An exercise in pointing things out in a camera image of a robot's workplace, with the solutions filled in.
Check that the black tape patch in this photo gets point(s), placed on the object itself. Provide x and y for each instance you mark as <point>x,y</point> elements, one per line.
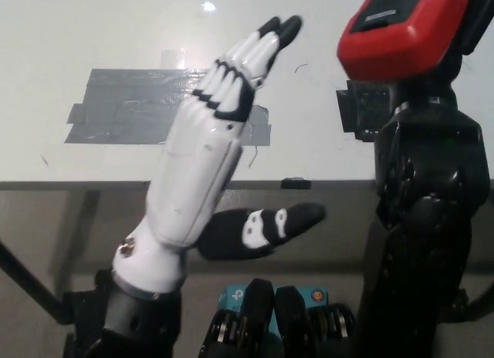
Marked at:
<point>363,111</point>

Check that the red and black multimeter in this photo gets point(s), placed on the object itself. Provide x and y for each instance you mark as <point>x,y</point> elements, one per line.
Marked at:
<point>393,49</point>

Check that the black right hand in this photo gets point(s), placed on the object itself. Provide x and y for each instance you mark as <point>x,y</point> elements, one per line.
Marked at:
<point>424,93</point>

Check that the black table brace bar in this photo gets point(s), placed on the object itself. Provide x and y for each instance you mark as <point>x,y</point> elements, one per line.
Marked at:
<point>27,277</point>
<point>482,308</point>

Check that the grey table leg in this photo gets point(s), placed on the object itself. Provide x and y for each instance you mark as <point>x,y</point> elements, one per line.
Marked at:
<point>79,227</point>

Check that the grey duct tape patch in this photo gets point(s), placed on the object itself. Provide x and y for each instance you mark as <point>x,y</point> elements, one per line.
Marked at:
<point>127,103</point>

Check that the white and black left hand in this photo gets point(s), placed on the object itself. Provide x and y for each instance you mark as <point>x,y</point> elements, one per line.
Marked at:
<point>193,161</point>

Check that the small black tape strip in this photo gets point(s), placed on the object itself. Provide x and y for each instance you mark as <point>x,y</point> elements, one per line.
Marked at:
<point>295,183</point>

